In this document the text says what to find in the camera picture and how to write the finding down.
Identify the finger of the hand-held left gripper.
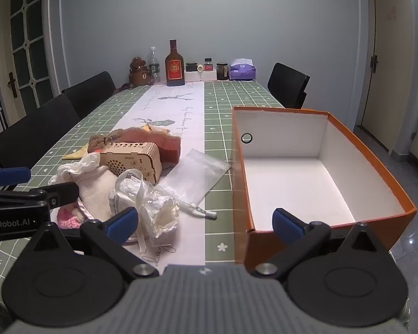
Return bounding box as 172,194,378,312
0,167,32,191
0,181,81,211

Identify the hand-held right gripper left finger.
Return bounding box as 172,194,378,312
21,207,159,279

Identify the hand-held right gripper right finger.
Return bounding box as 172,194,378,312
252,208,398,281

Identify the pink crocheted cloth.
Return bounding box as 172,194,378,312
55,198,95,230

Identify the white frilly cloth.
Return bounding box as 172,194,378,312
49,153,102,185

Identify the white towel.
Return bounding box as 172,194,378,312
77,170,121,221

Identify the white plastic bag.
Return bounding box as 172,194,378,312
108,169,180,254

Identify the orange cardboard box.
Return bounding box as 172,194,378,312
232,106,418,268

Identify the clear plastic zip bag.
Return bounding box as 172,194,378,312
157,148,231,209

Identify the yellow cloth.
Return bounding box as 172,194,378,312
62,143,91,161

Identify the black chair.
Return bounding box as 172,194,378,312
62,71,117,119
0,93,81,169
267,63,310,109

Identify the brown knitted plush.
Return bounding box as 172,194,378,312
87,129,147,154

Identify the wooden radio box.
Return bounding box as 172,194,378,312
98,141,162,185

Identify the white plastic stick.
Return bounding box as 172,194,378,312
176,200,218,220

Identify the green checked tablecloth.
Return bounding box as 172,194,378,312
0,78,290,307

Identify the glass panel door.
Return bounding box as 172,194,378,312
0,0,61,119

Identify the brown bear jar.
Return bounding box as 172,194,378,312
120,57,154,89

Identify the clear water bottle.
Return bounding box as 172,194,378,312
147,46,161,84

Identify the purple tissue pack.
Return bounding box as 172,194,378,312
229,58,257,80

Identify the brown liquor bottle red label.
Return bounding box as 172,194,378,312
165,40,186,87

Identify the cream door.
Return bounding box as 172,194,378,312
360,0,415,154

